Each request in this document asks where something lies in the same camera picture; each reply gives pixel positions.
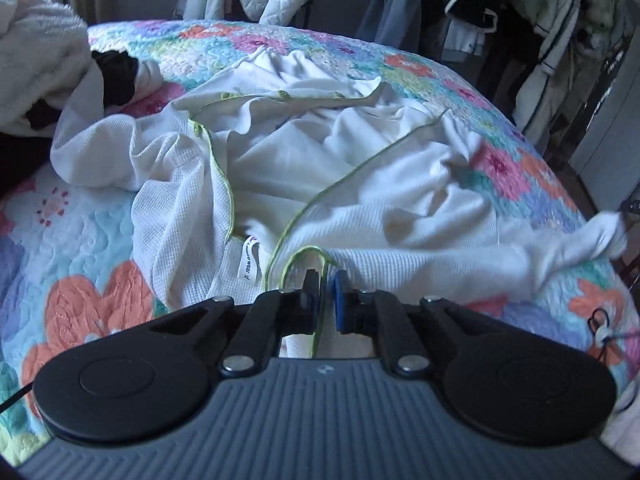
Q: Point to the white waffle knit garment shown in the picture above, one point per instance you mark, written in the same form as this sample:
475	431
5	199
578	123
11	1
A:
380	195

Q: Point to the black garment white trim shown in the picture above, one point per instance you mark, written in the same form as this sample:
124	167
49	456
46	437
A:
472	5

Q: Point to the black cloth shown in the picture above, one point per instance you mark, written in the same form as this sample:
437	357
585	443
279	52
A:
117	77

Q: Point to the white fluffy blanket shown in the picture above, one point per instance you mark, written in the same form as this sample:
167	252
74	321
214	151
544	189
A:
45	50

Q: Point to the white robe dark piping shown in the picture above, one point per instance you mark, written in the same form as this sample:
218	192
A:
555	50

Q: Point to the grey-blue hanging garment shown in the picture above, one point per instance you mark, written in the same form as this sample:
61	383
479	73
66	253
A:
395	0

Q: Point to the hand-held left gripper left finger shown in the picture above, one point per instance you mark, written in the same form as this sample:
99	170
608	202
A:
312	297

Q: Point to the floral quilt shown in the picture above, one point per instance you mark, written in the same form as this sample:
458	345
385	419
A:
75	260

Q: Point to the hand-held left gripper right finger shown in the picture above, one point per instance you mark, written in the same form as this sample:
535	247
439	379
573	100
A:
341	300

